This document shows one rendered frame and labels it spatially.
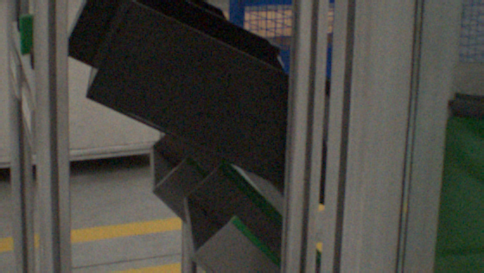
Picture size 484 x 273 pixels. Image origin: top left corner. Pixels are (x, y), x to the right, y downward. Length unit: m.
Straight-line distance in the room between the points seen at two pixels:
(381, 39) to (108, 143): 4.49
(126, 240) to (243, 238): 3.25
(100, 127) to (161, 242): 0.89
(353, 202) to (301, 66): 0.41
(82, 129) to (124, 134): 0.20
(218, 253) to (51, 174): 0.15
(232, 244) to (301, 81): 0.14
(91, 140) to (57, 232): 4.03
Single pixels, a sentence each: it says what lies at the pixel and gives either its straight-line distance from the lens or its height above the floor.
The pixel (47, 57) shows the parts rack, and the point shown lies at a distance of 0.67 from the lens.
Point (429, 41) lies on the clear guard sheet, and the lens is 0.28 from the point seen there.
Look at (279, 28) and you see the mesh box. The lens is 5.06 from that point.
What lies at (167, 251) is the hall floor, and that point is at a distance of 3.92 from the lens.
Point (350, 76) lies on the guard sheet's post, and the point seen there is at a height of 1.42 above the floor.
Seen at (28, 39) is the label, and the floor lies 1.32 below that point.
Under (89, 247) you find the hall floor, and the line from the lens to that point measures 3.96.
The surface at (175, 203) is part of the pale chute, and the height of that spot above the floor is 1.17.
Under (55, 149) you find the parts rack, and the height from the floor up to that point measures 1.28.
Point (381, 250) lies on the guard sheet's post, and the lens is 0.30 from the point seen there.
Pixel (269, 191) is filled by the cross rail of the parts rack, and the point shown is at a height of 1.23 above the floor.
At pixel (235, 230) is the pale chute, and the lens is 0.77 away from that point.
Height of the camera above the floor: 1.48
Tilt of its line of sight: 16 degrees down
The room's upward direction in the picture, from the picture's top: 2 degrees clockwise
